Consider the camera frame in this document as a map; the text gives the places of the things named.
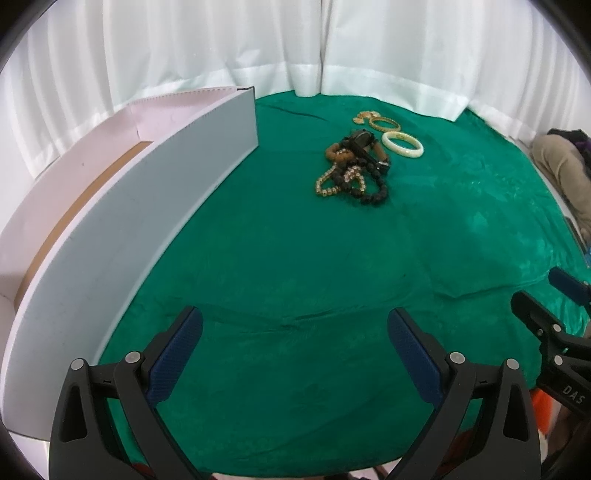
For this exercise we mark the gold bangle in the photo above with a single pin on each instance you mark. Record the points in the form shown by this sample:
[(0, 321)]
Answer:
[(373, 123)]

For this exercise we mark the green velvet cloth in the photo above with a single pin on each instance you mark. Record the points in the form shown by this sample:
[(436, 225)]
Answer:
[(323, 277)]

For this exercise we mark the white jade bangle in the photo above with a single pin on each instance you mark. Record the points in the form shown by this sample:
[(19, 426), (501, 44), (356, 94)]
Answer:
[(387, 142)]

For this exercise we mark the white cardboard box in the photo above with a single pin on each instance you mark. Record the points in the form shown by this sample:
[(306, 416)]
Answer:
[(120, 230)]

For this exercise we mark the black wristwatch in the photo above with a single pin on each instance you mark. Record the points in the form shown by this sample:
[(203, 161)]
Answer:
[(362, 137)]

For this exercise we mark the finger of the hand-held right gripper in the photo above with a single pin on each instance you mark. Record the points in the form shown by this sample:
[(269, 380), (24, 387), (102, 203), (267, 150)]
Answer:
[(567, 282), (531, 310)]

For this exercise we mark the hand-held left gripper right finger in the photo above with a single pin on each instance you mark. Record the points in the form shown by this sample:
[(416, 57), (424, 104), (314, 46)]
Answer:
[(413, 353)]

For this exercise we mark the white curtain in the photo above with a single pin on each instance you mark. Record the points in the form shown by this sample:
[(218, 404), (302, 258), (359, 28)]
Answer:
[(231, 46)]

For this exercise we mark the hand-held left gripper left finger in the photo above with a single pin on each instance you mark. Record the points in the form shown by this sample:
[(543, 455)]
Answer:
[(178, 350)]

